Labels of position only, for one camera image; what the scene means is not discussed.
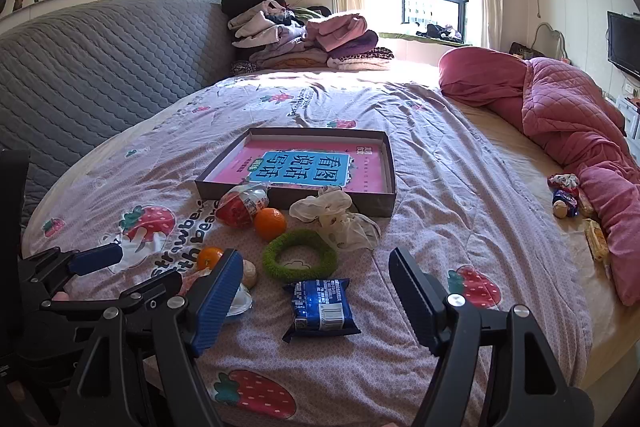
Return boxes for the shallow grey cardboard box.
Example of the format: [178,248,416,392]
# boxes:
[195,127,397,219]

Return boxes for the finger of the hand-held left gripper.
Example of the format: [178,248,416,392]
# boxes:
[20,243,124,290]
[40,279,168,320]

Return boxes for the green fuzzy ring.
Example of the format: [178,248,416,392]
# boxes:
[263,229,339,284]

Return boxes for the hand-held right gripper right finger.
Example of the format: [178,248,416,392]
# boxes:
[389,248,596,427]

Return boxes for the green windowsill cushion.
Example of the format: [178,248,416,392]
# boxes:
[377,32,473,46]

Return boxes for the black television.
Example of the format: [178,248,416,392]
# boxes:
[606,11,640,80]

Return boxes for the white curved frame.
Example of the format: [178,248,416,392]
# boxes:
[532,22,568,60]

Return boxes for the red and white snack packet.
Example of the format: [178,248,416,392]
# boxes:
[215,184,271,228]

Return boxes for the grey quilted headboard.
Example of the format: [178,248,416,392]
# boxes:
[0,0,238,208]

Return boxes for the pink quilted blanket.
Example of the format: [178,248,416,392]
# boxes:
[450,102,640,388]
[522,57,640,305]

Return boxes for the dark clothes heap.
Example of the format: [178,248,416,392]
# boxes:
[417,23,463,40]

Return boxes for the small blue snack packet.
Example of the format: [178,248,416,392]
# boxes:
[552,189,582,219]

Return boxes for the orange mandarin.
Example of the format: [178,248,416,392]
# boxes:
[196,247,225,272]
[253,207,288,242]

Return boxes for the pile of folded clothes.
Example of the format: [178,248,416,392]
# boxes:
[221,0,396,75]

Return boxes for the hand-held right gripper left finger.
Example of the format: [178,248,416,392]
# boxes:
[60,248,245,427]

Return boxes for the yellow snack packet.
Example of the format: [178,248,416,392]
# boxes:
[584,218,611,263]

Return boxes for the white and orange snack packet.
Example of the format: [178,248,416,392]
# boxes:
[176,268,253,323]

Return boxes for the white plastic bag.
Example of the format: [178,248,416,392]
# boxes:
[289,187,382,252]

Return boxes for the brown walnut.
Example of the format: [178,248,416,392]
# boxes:
[241,259,259,290]

